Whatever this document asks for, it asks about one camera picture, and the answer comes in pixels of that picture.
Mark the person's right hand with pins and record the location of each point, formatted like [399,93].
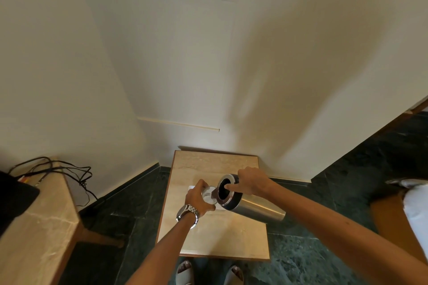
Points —
[255,183]

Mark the person's left hand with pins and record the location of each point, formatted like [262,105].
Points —
[194,199]

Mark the person's right thumb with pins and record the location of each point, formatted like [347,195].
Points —
[233,187]

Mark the person's left thumb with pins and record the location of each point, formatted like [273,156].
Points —
[208,208]

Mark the white cup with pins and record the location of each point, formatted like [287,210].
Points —
[212,196]

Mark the stainless steel thermos flask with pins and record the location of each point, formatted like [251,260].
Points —
[257,209]

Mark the person's left forearm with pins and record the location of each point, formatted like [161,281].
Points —
[163,254]

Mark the person's right forearm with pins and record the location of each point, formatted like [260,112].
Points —
[334,228]

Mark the silver metal wristwatch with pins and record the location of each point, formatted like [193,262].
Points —
[187,213]

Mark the white paper napkin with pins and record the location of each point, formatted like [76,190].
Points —
[192,188]

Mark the small marble-top wooden table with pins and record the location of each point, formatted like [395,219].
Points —
[217,238]

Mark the person's left sandal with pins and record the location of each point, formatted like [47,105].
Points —
[185,273]

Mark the person's sandal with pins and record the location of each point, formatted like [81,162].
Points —
[185,273]
[234,275]

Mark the person's right sandal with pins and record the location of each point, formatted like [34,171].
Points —
[234,275]

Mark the brown wooden chair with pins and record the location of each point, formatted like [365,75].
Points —
[391,221]

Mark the marble-top wooden side table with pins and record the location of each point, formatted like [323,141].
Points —
[36,228]

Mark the white cushion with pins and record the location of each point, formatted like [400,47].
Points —
[418,211]

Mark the black flat screen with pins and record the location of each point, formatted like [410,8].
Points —
[15,201]

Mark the wooden door frame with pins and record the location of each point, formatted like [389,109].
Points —
[416,109]

